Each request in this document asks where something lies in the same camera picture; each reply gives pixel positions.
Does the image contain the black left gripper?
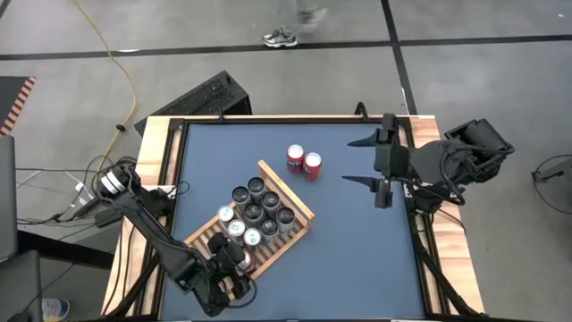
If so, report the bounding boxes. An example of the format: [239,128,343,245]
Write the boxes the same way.
[189,232,254,318]

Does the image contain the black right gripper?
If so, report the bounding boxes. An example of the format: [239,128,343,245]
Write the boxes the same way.
[341,113,411,210]

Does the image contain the red Fanta can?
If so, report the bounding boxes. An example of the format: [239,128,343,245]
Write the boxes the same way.
[286,143,306,174]
[302,151,323,182]
[238,250,257,275]

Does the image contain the blue silver Red Bull can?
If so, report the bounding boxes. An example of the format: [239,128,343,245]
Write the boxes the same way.
[216,204,236,225]
[243,227,263,250]
[226,218,247,242]

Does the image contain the white Celsius Tropical Vibe can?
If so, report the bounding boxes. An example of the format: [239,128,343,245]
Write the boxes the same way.
[244,201,265,227]
[259,217,281,245]
[231,186,251,209]

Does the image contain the white Celsius Arctic Vibe can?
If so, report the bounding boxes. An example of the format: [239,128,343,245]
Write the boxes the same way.
[276,206,297,234]
[248,176,266,200]

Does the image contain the wooden slatted shelf rack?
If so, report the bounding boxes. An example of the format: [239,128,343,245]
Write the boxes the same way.
[182,158,316,301]

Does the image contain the black power strip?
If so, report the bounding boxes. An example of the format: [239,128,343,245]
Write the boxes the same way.
[71,191,112,219]

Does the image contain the person's foot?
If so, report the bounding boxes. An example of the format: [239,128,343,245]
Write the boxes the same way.
[295,0,330,26]
[262,26,299,49]

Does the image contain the grey floor box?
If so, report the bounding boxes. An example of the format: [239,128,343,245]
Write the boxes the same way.
[531,158,572,184]

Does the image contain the white blue plastic container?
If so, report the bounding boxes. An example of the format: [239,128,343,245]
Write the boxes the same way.
[42,297,72,322]

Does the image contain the black mat with orange stripes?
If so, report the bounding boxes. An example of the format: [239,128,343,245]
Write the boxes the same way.
[0,74,37,138]

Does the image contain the yellow cable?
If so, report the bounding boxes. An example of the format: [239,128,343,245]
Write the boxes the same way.
[71,0,138,174]

